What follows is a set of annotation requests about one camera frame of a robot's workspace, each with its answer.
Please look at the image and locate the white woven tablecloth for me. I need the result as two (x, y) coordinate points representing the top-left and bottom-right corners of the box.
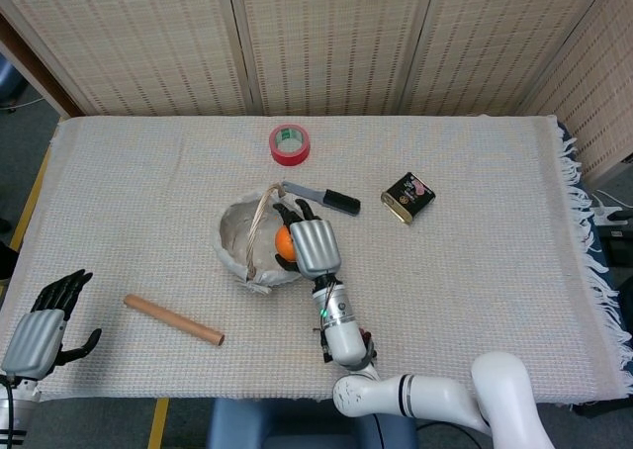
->
(0, 115), (633, 404)

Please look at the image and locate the blue chair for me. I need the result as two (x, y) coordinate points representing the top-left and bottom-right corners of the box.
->
(206, 398), (419, 449)

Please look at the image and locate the wooden rolling pin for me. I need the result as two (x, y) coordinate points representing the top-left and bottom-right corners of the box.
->
(123, 293), (226, 347)

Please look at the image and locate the white fabric basket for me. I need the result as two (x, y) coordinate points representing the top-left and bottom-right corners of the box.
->
(213, 182), (317, 297)

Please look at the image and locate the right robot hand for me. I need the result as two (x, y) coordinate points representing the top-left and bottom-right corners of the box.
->
(272, 199), (343, 279)

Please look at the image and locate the black luncheon meat can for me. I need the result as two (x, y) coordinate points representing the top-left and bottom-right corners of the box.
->
(380, 171), (437, 225)

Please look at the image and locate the red tape roll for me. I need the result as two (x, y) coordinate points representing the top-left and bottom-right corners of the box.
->
(268, 124), (313, 167)

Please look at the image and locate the orange fruit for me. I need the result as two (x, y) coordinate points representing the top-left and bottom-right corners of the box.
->
(274, 225), (298, 263)

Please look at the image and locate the white power strip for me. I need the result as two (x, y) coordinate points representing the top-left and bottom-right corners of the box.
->
(590, 189), (633, 227)

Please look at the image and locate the bamboo folding screen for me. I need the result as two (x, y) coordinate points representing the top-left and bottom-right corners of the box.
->
(0, 0), (633, 183)

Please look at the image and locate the grey knife with black handle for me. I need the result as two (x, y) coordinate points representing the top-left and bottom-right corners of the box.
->
(281, 180), (362, 217)

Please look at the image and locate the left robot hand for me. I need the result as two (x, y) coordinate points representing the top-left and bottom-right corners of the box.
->
(0, 269), (103, 381)

